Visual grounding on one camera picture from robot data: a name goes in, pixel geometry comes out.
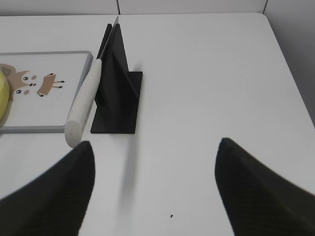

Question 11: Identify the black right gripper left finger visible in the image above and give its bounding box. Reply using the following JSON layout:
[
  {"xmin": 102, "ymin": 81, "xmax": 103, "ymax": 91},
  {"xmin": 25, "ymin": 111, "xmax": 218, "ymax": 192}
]
[{"xmin": 0, "ymin": 141, "xmax": 95, "ymax": 236}]

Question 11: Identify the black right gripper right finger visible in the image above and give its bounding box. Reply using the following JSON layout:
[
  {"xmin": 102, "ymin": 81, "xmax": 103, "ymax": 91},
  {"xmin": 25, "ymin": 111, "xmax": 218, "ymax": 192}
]
[{"xmin": 215, "ymin": 138, "xmax": 315, "ymax": 236}]

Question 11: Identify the white handled kitchen knife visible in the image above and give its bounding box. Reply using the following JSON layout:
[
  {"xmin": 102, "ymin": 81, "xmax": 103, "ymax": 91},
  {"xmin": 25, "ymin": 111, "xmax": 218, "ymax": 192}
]
[{"xmin": 64, "ymin": 17, "xmax": 119, "ymax": 148}]

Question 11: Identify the yellow plastic banana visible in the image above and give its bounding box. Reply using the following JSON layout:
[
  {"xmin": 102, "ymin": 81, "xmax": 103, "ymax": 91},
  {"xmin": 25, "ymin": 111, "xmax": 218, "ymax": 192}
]
[{"xmin": 0, "ymin": 72, "xmax": 11, "ymax": 127}]

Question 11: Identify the black knife stand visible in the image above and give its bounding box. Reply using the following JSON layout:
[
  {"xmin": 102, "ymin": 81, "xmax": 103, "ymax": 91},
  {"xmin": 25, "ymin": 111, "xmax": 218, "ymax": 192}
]
[{"xmin": 91, "ymin": 23, "xmax": 143, "ymax": 134}]

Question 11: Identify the white cutting board grey rim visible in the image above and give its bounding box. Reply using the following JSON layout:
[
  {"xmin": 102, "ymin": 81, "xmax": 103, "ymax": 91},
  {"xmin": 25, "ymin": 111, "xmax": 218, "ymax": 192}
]
[{"xmin": 0, "ymin": 51, "xmax": 93, "ymax": 133}]

